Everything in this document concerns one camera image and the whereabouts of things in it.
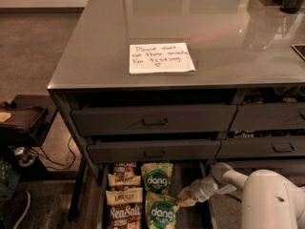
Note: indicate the dark grey drawer cabinet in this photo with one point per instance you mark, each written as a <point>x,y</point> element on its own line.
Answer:
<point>243,53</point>

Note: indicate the silver round metal object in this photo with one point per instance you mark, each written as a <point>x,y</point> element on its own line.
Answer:
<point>25,157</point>

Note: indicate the front sea salt chip bag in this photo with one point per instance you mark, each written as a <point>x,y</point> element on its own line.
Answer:
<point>125,209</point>

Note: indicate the middle left grey drawer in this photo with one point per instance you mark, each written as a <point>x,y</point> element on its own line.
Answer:
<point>112,152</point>

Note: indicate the rear brown chip bag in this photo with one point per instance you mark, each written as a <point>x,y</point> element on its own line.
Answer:
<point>124,169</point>

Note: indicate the dark shoe white sole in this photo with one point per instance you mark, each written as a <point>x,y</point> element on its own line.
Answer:
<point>22,205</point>

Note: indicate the middle brown chip bag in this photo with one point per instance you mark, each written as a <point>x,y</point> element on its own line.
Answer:
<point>123,183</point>

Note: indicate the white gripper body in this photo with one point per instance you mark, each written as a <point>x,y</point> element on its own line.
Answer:
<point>200,189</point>

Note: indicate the open bottom left drawer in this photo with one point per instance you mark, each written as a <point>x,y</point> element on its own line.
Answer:
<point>198,217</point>

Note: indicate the top left grey drawer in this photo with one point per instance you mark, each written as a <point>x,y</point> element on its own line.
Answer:
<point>137,120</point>

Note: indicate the green dang chip bag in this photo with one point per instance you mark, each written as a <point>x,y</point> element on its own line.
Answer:
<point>160,211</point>
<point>157,177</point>

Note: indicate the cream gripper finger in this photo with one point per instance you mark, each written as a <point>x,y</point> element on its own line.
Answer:
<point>185,193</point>
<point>186,202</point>

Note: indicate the brown chip bag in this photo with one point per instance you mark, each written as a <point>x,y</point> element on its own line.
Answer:
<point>123,183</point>
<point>124,169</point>

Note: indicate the top right grey drawer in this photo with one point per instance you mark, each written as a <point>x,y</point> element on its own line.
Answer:
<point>269,116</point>

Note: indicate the black side tray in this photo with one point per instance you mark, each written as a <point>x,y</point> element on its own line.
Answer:
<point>22,125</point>

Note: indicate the middle right grey drawer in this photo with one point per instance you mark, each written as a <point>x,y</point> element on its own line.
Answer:
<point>262,147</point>

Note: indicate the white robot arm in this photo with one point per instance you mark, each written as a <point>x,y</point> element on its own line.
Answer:
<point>268,199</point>

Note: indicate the white handwritten paper note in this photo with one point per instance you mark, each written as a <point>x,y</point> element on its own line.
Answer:
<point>160,58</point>

